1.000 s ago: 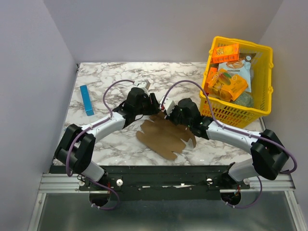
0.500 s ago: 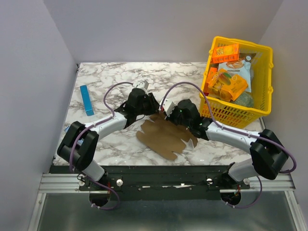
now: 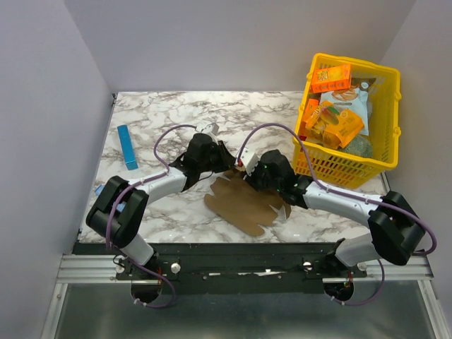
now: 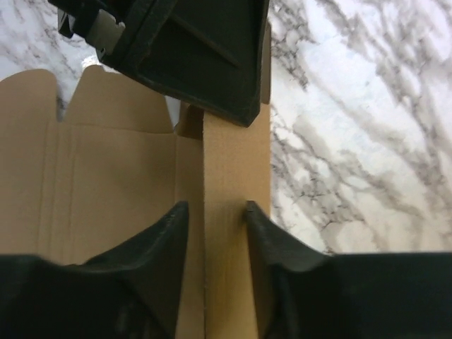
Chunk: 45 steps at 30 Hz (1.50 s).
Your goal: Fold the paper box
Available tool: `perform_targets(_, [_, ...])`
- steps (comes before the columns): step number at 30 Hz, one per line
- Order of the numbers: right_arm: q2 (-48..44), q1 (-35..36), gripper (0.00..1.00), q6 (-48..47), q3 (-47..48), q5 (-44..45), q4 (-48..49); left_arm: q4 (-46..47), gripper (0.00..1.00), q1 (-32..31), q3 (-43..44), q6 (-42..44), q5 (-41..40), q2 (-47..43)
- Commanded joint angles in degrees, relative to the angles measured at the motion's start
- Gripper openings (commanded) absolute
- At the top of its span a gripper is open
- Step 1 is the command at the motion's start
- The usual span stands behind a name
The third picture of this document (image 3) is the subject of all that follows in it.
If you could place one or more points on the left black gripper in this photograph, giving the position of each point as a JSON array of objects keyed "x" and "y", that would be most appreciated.
[{"x": 227, "y": 159}]

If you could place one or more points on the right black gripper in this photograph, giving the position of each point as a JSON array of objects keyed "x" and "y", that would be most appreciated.
[{"x": 254, "y": 177}]

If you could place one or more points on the brown cardboard box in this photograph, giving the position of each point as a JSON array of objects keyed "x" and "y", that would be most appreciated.
[{"x": 248, "y": 210}]

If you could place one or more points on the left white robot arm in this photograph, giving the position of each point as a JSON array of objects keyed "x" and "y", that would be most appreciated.
[{"x": 118, "y": 210}]

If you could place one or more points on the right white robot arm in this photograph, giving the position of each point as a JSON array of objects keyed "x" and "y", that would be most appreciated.
[{"x": 393, "y": 233}]

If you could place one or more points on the long blue box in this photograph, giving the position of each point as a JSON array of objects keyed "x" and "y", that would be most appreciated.
[{"x": 127, "y": 148}]

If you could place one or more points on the small blue box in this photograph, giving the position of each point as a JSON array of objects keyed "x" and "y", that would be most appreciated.
[{"x": 98, "y": 190}]

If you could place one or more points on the orange snack box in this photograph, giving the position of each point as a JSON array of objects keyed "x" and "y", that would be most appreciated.
[{"x": 331, "y": 79}]

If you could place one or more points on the yellow plastic basket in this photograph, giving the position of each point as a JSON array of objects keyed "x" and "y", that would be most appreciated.
[{"x": 350, "y": 171}]

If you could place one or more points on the small orange packet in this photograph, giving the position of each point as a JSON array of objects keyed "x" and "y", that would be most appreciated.
[{"x": 312, "y": 104}]

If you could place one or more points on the orange mango snack bag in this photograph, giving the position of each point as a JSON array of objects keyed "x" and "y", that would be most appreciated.
[{"x": 335, "y": 128}]

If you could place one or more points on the green textured pouch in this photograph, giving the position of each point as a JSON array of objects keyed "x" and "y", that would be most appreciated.
[{"x": 359, "y": 146}]

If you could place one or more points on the light blue snack bag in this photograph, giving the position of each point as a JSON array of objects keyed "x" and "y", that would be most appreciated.
[{"x": 354, "y": 99}]

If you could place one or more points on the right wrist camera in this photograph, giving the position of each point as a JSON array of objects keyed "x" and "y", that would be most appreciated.
[{"x": 247, "y": 161}]

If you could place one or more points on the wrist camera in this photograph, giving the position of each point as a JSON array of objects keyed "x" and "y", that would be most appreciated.
[
  {"x": 208, "y": 128},
  {"x": 247, "y": 161}
]

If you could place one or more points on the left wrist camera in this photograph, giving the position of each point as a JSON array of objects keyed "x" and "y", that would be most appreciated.
[{"x": 208, "y": 128}]

